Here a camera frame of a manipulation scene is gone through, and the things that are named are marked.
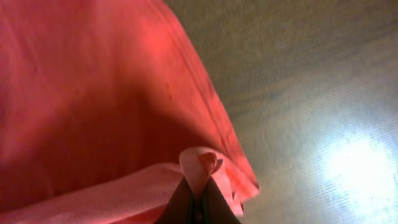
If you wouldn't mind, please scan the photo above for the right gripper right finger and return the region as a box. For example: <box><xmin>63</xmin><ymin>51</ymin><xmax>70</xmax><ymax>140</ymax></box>
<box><xmin>201</xmin><ymin>177</ymin><xmax>241</xmax><ymax>224</ymax></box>

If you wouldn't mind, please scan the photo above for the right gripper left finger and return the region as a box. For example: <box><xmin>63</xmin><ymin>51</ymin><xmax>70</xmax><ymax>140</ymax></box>
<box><xmin>155</xmin><ymin>178</ymin><xmax>196</xmax><ymax>224</ymax></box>

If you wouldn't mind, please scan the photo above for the orange printed t-shirt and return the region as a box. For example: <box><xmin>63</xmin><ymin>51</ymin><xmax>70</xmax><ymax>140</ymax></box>
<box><xmin>1</xmin><ymin>0</ymin><xmax>259</xmax><ymax>223</ymax></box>

